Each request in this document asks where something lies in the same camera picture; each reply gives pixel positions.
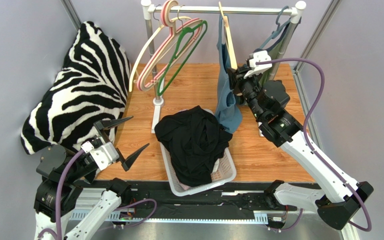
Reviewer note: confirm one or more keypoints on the white metal clothes rack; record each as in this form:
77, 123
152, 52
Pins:
152, 16

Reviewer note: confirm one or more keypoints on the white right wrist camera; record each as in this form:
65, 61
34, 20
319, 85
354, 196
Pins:
256, 63

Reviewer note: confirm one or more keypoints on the green hanger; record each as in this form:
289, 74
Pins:
184, 36

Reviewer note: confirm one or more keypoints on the olive green tank top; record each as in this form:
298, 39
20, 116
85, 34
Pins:
277, 51

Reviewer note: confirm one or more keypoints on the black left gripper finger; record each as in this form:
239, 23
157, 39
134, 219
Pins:
127, 162
103, 125

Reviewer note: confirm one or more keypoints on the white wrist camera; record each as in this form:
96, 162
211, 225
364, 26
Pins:
104, 155
256, 63

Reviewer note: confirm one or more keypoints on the pink plastic hanger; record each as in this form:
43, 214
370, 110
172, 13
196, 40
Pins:
165, 50

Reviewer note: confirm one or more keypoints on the white plastic laundry basket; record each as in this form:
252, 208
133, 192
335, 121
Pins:
224, 171

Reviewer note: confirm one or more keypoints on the blue ribbed tank top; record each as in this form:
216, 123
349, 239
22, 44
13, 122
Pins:
227, 112

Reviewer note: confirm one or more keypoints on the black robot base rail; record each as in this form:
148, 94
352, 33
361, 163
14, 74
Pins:
233, 202

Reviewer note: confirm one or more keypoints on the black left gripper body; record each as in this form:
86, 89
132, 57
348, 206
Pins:
85, 165

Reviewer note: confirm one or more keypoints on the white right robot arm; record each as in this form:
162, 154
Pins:
338, 196

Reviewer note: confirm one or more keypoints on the cream white hanger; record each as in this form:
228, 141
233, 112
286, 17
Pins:
156, 56

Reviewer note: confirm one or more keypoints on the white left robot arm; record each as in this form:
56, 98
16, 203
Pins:
62, 169

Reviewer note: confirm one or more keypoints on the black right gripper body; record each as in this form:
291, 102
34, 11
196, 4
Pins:
237, 80

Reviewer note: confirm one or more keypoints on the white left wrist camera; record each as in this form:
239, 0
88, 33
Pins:
104, 155

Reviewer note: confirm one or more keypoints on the pink lilac tank top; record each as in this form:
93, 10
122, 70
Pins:
183, 186

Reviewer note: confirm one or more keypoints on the zebra striped pillow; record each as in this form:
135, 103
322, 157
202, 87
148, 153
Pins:
92, 85

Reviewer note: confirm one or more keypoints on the blue grey hanger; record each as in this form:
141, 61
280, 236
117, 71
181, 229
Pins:
279, 27

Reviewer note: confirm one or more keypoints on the wooden hanger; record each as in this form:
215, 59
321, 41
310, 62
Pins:
228, 37

